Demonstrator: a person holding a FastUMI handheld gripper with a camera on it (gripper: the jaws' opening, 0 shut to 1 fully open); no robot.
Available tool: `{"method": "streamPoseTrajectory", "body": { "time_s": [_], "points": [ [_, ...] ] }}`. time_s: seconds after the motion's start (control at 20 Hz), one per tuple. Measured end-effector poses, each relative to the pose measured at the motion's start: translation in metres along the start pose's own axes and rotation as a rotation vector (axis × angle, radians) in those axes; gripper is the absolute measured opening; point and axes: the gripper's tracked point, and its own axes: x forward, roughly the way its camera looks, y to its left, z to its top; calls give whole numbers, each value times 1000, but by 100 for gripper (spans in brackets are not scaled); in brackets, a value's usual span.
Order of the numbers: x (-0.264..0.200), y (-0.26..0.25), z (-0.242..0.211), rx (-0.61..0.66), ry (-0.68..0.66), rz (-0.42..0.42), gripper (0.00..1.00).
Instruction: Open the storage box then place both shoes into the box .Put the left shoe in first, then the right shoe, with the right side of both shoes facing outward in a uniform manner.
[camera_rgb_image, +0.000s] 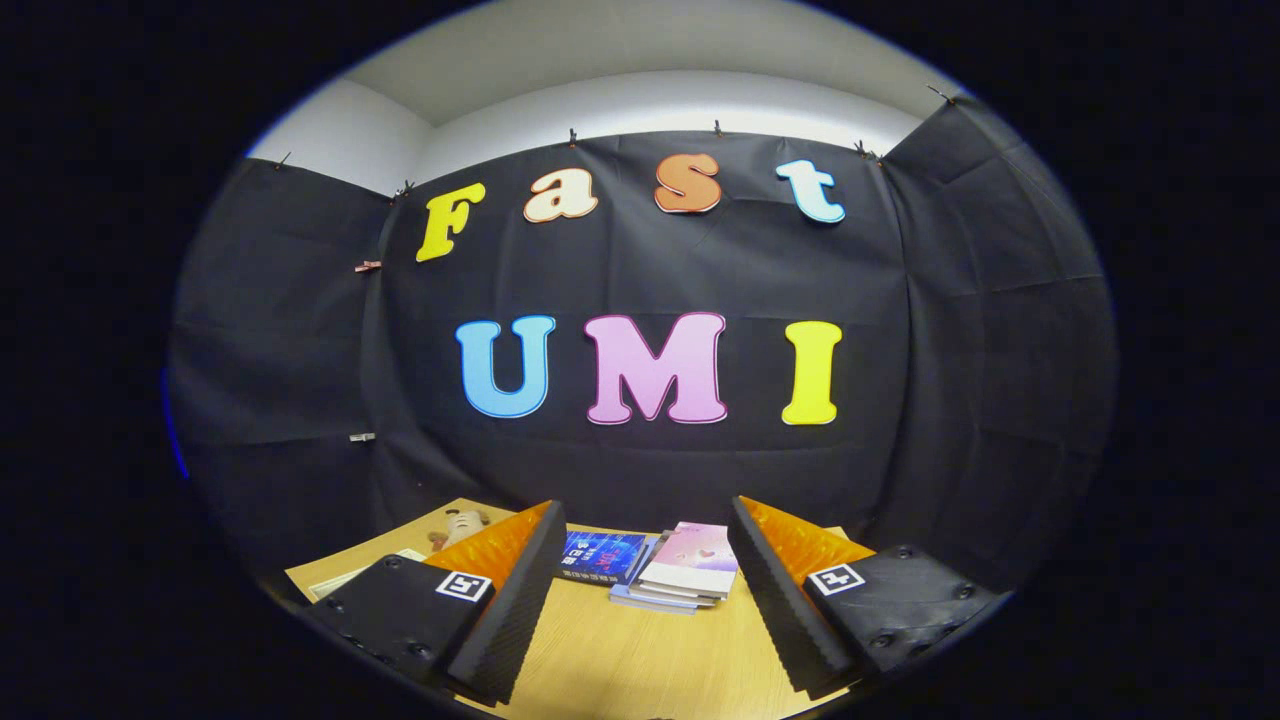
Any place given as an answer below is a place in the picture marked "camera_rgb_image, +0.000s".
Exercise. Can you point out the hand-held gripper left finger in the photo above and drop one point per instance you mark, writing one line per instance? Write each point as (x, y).
(515, 600)

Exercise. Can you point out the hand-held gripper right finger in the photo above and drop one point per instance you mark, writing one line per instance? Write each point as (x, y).
(770, 600)

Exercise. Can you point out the beige fabric storage box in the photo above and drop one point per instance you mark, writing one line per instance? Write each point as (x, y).
(350, 580)

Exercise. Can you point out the pink cover book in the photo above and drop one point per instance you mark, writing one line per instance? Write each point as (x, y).
(690, 555)

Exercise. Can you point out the beige plush dog toy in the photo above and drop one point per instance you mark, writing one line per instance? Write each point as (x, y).
(460, 525)

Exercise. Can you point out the white cover book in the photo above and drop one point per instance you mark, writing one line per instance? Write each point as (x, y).
(670, 597)

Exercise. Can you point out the dark blue book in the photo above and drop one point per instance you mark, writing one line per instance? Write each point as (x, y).
(605, 555)

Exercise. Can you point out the light blue cover book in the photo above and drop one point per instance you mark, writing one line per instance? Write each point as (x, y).
(640, 603)

